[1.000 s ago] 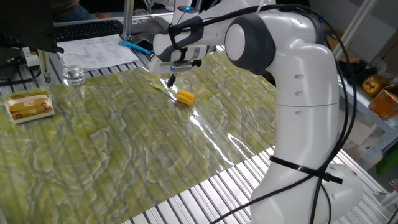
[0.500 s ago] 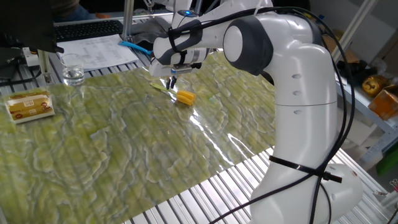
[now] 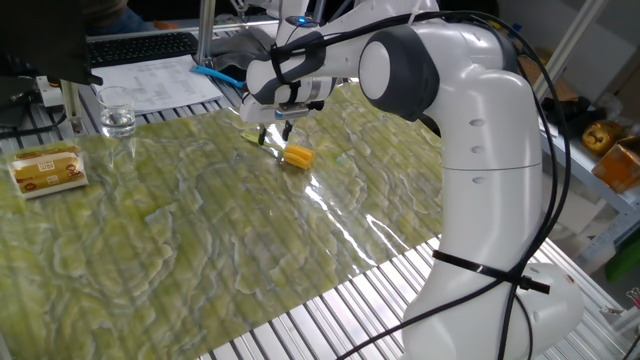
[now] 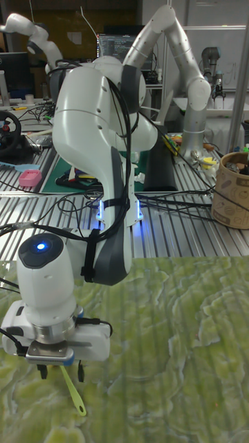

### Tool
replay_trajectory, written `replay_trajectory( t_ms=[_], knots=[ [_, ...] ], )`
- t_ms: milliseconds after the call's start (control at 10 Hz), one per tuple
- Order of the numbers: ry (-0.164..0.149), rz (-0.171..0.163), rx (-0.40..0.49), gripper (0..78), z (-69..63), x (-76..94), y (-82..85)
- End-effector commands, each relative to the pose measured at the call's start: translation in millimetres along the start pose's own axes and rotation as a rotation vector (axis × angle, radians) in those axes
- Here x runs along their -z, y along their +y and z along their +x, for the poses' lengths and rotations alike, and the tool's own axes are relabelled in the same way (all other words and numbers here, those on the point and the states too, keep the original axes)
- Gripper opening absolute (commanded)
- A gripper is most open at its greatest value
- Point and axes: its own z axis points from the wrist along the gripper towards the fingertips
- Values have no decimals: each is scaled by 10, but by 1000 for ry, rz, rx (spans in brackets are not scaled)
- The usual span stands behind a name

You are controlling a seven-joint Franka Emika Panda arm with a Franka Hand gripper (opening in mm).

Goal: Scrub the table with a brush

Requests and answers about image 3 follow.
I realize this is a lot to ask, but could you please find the blue plastic brush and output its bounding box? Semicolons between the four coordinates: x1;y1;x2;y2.
188;64;247;91

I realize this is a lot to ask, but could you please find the black desk cable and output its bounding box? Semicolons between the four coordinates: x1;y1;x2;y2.
0;112;69;141

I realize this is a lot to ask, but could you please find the diagonal aluminium strut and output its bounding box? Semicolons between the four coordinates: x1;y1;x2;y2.
531;0;604;104

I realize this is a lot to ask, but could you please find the tall aluminium post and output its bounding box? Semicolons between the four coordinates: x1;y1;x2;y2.
193;0;218;69

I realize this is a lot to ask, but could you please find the yellow sponge brush green handle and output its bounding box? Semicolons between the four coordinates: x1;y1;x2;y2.
239;130;317;171

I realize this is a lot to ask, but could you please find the yellow white food package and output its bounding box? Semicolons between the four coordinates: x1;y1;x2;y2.
6;143;90;201

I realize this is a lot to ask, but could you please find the green plastic object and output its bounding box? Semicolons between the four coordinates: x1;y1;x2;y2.
603;238;640;284

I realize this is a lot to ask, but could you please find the short aluminium post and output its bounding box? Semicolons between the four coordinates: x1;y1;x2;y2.
58;79;85;136

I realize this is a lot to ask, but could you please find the black cable strap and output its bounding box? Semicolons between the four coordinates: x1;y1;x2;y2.
432;249;551;296

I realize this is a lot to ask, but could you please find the grey metal shelf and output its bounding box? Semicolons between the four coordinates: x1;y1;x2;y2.
538;117;640;274

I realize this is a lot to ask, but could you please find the black computer keyboard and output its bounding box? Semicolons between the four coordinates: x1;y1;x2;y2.
86;30;200;70

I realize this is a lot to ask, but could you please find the green marble pattern table mat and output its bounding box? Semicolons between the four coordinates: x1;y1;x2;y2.
0;82;446;360

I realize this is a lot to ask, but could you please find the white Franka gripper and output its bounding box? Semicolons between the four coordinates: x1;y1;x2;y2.
238;94;295;148

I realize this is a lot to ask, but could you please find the white plastic bracket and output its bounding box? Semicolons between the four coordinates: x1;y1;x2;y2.
35;74;65;109

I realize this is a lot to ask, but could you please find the black monitor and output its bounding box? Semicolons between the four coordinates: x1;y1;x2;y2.
0;0;105;87

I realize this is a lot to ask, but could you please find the person in dark clothing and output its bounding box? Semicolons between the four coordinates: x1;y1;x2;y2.
82;0;154;37

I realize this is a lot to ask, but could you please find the black bundled object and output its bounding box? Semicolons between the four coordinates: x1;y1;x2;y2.
541;94;607;140

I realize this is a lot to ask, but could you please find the yellow toy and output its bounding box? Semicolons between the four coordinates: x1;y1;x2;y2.
581;119;627;158

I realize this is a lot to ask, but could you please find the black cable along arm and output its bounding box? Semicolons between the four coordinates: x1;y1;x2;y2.
269;8;572;360

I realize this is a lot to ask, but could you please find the grey cloth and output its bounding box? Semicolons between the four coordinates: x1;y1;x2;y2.
209;33;274;81

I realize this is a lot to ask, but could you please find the white printed paper sheet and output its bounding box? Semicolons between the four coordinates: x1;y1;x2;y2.
91;53;225;117

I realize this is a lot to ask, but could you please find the clear glass of water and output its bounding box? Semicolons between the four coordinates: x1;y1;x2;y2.
95;85;138;140

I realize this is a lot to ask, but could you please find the orange box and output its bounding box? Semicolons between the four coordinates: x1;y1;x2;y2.
591;135;640;195

